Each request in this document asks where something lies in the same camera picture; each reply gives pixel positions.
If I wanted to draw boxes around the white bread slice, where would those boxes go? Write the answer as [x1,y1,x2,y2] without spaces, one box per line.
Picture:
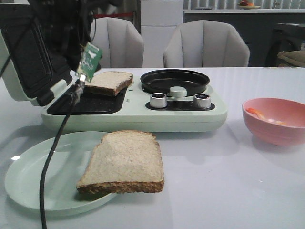
[84,71,133,96]
[76,130,164,194]

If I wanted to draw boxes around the orange white shrimp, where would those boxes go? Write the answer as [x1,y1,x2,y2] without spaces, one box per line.
[246,108,285,125]

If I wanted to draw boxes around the pink plastic bowl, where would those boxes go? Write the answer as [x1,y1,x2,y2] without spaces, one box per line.
[242,98,305,146]

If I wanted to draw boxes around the mint green breakfast maker lid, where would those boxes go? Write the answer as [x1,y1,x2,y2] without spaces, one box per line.
[0,4,73,107]

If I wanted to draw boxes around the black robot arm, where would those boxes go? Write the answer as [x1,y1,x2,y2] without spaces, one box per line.
[28,0,102,71]

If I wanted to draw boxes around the mint green breakfast maker base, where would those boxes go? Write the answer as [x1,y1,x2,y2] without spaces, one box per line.
[41,70,227,133]

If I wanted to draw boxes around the left silver control knob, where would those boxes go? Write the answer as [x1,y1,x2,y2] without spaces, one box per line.
[149,93,167,109]

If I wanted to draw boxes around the silver control knob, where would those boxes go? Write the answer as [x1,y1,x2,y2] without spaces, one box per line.
[193,94,211,109]
[149,93,167,109]

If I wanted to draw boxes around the round black frying pan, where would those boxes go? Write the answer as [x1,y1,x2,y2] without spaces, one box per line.
[140,69,210,96]

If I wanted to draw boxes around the right silver control knob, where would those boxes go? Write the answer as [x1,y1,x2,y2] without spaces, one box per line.
[193,94,211,109]

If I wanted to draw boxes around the left grey upholstered chair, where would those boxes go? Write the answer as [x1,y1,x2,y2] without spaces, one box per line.
[91,17,144,68]

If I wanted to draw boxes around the grey upholstered chair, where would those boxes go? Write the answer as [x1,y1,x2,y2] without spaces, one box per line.
[91,17,144,68]
[163,20,250,68]

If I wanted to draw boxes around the green circuit board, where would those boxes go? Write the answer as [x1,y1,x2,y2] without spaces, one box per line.
[76,42,102,82]

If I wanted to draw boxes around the right grey upholstered chair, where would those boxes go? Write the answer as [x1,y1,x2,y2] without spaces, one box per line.
[163,20,250,68]

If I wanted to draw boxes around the white cabinet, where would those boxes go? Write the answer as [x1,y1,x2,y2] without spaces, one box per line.
[140,0,183,68]

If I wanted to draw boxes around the red barrier belt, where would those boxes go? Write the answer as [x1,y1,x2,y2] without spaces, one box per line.
[93,12,133,19]

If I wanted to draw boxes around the dark grey counter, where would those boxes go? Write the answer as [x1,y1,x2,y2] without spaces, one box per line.
[183,9,305,67]

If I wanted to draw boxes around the mint green round plate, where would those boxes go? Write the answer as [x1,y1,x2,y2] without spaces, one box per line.
[5,131,117,217]

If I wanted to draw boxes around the fruit plate on counter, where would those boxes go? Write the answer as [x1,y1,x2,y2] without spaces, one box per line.
[237,0,261,10]

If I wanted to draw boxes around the beige cushion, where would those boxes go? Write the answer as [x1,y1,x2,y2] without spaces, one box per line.
[277,51,305,67]

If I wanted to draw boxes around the dark appliance on right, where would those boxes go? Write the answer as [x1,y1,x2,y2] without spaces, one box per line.
[265,23,305,66]

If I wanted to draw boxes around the black cable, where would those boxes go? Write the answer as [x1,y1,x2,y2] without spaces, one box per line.
[39,78,85,229]

